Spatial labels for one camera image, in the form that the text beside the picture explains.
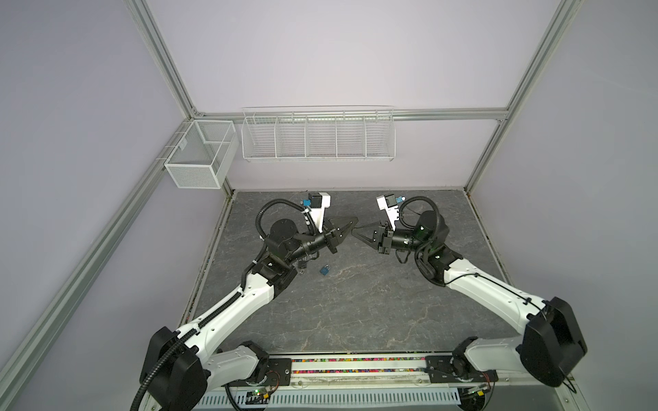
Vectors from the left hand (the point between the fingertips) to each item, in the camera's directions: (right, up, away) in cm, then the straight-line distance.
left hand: (358, 225), depth 64 cm
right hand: (-2, -3, +2) cm, 4 cm away
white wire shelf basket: (-13, +34, +33) cm, 49 cm away
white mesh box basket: (-59, +26, +37) cm, 75 cm away
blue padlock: (-10, -18, +30) cm, 37 cm away
